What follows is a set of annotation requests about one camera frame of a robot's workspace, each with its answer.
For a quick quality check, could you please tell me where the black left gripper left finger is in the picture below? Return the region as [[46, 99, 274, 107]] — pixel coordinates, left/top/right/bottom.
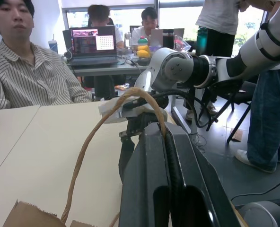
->
[[118, 122, 172, 227]]

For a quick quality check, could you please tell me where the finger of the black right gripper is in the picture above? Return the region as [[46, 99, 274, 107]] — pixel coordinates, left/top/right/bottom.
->
[[118, 139, 135, 181]]

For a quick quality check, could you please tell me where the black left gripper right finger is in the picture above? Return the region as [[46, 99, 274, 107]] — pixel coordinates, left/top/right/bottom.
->
[[165, 122, 241, 227]]

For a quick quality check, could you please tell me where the brown paper bag with handle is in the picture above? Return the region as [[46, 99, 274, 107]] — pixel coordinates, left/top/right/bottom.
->
[[2, 87, 247, 227]]

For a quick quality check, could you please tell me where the yellow green plush toy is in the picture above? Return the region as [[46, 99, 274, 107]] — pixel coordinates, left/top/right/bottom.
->
[[136, 35, 151, 59]]

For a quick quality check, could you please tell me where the white crumpled cloth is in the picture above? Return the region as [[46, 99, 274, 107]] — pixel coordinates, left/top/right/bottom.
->
[[98, 96, 168, 124]]

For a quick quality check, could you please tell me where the cardboard piece on floor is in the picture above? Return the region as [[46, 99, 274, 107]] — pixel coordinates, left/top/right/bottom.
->
[[229, 128, 244, 143]]

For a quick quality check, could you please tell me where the grey office desk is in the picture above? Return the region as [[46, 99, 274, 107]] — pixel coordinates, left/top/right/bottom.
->
[[68, 56, 199, 136]]

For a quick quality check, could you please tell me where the grey rounded robot body part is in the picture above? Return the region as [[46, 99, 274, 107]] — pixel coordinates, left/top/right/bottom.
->
[[238, 200, 280, 227]]

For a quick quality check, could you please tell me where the black folding chair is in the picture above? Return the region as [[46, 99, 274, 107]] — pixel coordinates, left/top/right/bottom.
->
[[205, 80, 252, 145]]

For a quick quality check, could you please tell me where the standing person in blue jeans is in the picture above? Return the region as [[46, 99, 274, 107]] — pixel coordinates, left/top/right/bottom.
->
[[234, 0, 280, 174]]

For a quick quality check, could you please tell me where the open black laptop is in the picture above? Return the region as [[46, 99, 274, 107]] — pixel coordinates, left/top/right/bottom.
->
[[68, 25, 120, 66]]

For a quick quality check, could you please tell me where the green water bottle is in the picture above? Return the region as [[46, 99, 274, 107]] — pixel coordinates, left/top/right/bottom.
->
[[196, 26, 209, 57]]

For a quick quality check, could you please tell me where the seated person in white t-shirt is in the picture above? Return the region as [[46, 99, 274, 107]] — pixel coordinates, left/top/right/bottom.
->
[[130, 6, 160, 47]]

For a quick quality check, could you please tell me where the seated person with brown hair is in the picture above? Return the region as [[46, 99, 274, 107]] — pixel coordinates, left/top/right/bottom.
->
[[87, 4, 125, 49]]

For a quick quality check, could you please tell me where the drink cup with straw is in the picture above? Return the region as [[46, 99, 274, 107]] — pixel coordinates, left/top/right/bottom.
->
[[47, 34, 59, 54]]

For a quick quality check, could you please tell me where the person in striped shirt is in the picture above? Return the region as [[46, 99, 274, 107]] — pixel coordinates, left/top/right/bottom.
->
[[0, 0, 94, 111]]

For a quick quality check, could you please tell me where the standing person in black trousers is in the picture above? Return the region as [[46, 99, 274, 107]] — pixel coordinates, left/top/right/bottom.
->
[[185, 0, 244, 122]]

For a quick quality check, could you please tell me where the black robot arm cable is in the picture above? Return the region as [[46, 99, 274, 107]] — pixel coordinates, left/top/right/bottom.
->
[[122, 90, 213, 130]]

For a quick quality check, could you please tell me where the black floor cable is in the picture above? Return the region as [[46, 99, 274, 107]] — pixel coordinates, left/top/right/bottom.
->
[[229, 176, 280, 202]]

